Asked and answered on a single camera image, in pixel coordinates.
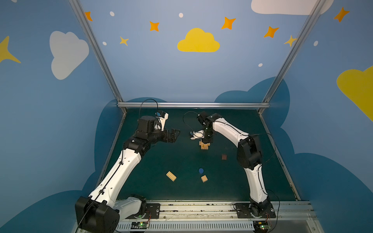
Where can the left diagonal aluminium post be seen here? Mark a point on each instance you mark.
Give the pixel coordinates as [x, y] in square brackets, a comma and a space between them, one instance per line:
[84, 22]

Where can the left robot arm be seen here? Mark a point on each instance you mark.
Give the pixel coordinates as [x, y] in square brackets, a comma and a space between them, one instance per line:
[99, 212]

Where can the diagonal aluminium post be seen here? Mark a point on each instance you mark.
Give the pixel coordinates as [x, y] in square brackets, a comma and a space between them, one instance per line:
[84, 22]
[302, 36]

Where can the right diagonal aluminium post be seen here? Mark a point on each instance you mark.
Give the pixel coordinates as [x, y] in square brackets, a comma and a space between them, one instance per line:
[302, 36]

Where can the right controller board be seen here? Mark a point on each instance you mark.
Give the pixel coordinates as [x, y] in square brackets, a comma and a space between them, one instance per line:
[261, 227]

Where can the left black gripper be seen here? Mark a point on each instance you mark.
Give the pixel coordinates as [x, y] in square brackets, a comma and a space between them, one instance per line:
[168, 135]

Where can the small wood cube front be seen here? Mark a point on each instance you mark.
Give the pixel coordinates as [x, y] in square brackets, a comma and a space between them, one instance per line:
[204, 178]

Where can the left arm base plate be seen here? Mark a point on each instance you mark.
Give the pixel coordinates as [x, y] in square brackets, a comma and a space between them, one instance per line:
[152, 209]

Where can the rear horizontal aluminium bar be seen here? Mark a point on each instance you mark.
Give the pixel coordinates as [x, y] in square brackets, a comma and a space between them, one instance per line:
[193, 105]

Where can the controller board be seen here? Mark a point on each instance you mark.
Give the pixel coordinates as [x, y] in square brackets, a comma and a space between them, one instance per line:
[139, 225]
[261, 227]

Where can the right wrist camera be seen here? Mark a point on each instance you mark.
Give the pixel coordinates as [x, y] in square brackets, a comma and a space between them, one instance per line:
[197, 135]

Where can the aluminium rail front frame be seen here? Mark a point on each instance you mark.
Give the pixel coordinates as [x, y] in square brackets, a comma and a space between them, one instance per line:
[182, 216]

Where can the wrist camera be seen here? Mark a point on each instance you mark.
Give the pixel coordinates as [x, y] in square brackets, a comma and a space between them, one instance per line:
[148, 124]
[197, 135]

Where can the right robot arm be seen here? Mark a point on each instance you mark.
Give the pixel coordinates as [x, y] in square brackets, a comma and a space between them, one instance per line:
[249, 157]

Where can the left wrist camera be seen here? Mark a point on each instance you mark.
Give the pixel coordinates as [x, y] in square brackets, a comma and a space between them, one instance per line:
[148, 124]

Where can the left controller board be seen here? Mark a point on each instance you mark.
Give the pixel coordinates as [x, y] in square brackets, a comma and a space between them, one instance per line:
[139, 225]

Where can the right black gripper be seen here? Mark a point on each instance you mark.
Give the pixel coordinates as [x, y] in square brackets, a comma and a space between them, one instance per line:
[206, 138]

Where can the wide wood block front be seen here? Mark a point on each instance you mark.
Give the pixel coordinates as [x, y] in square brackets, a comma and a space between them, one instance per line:
[171, 176]

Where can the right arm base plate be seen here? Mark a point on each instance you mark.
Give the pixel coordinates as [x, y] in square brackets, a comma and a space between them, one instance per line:
[244, 210]

